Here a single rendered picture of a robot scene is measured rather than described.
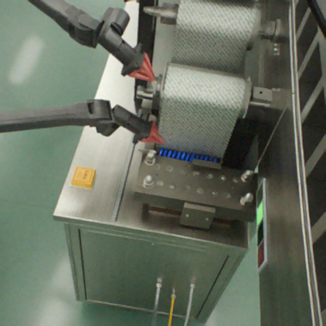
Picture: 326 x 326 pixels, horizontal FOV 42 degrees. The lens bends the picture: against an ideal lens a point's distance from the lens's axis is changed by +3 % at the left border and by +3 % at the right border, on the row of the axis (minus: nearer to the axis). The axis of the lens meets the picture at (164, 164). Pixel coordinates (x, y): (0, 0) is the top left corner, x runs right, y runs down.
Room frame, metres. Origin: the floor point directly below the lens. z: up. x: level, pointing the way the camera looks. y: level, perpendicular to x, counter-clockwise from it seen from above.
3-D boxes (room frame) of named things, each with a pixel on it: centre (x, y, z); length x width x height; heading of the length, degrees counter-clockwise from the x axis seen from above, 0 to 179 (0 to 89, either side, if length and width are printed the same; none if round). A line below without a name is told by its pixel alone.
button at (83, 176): (0.82, 0.27, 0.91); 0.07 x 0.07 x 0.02; 0
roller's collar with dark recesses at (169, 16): (1.23, 0.06, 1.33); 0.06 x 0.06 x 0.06; 0
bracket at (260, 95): (0.97, -0.26, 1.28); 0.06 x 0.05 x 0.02; 90
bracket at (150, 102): (1.01, 0.08, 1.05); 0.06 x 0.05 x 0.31; 90
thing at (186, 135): (0.91, -0.08, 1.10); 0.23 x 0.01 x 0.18; 90
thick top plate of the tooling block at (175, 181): (0.79, -0.12, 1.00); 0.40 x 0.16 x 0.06; 90
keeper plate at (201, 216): (0.70, -0.14, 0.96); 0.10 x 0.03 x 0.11; 90
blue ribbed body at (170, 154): (0.89, -0.08, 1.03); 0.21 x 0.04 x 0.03; 90
